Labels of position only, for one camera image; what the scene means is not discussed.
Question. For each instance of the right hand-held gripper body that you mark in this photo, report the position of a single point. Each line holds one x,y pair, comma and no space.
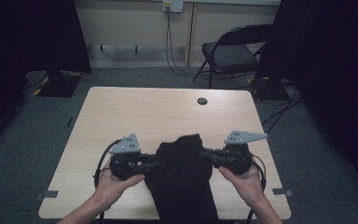
237,158

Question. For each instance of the black curtain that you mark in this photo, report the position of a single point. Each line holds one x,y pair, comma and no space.
18,46
332,77

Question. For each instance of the black stand base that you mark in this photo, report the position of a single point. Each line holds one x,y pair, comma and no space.
268,90
59,85

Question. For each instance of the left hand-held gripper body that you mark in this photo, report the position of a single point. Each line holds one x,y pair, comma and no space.
124,161

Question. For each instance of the black folding chair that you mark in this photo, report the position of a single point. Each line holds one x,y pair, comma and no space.
230,57

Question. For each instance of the person's right hand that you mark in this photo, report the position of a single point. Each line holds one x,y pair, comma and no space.
247,185

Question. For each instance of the white wall socket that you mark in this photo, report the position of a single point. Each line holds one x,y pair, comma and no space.
173,6

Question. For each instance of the grey tape strip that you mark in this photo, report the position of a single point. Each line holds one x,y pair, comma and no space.
46,194
282,191

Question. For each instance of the black pants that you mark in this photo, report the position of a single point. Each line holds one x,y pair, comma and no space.
180,183

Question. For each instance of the person's left hand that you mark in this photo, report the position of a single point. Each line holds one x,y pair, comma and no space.
115,188

